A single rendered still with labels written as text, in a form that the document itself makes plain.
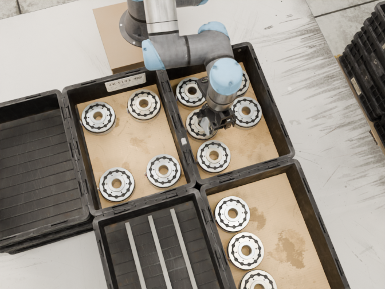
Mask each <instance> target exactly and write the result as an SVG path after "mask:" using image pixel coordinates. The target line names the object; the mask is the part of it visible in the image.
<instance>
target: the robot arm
mask: <svg viewBox="0 0 385 289"><path fill-rule="evenodd" d="M207 2H208V0H127V7H128V10H127V13H126V15H125V19H124V26H125V31H126V32H127V34H128V35H129V36H130V37H131V38H133V39H134V40H136V41H139V42H142V50H143V58H144V64H145V67H146V68H147V69H148V70H149V71H154V70H162V69H163V70H166V69H170V68H178V67H186V66H192V65H201V64H204V65H205V68H206V72H207V76H206V77H202V78H200V79H198V80H197V86H198V89H199V90H200V92H201V94H202V95H203V97H204V98H205V100H206V101H207V103H205V104H204V105H203V106H202V108H201V109H200V110H199V112H198V113H197V119H198V122H199V124H200V126H201V127H202V128H203V129H204V131H205V133H206V135H207V136H209V130H210V132H211V134H213V132H214V131H215V130H219V129H223V128H224V129H225V130H226V129H228V128H230V127H231V125H232V126H233V127H234V126H235V123H236V121H237V120H236V118H235V116H234V113H233V111H232V109H231V108H232V106H233V104H234V101H235V98H236V96H237V93H238V90H239V88H240V86H241V83H242V68H241V66H240V65H239V63H237V62H236V61H235V59H234V55H233V51H232V48H231V43H230V37H229V35H228V32H227V30H226V27H225V25H224V24H223V23H221V22H218V21H211V22H208V23H207V24H203V25H202V26H201V27H200V28H199V29H198V34H191V35H184V36H180V35H179V27H178V18H177V12H176V8H180V7H190V6H194V7H195V6H199V5H204V4H206V3H207ZM232 118H233V120H232ZM233 122H234V123H233ZM209 123H210V125H209ZM208 125H209V128H208ZM211 128H212V129H213V130H211Z"/></svg>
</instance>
